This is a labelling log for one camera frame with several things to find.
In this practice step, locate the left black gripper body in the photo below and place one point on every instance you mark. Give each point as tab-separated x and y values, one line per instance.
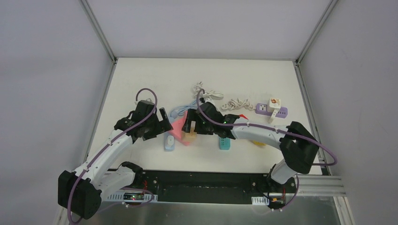
160	123

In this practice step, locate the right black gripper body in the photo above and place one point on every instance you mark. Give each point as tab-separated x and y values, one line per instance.
193	123

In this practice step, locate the beige wooden cube adapter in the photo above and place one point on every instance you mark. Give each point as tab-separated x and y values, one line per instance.
191	135

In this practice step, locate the pink triangular plug adapter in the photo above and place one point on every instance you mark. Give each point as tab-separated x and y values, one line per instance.
177	129

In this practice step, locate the teal power strip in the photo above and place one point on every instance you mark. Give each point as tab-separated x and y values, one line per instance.
224	143

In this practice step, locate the yellow cube plug adapter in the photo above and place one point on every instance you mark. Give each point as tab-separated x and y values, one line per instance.
258	143

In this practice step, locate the light blue power strip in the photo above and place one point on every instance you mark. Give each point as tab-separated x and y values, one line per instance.
166	135

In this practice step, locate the red cube plug adapter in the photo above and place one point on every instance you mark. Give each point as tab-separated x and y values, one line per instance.
242	116

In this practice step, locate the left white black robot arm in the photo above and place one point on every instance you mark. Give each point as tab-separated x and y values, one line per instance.
82	190

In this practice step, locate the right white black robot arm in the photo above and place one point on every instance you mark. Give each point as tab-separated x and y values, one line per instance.
298	147

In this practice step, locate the purple socket adapter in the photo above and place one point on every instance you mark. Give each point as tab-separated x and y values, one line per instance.
263	109

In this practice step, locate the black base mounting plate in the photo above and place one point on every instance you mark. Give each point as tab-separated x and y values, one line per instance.
210	187

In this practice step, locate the white cube adapter with sticker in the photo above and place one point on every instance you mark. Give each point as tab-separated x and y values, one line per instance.
274	104

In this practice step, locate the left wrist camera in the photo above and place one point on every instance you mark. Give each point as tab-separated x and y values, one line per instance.
144	100

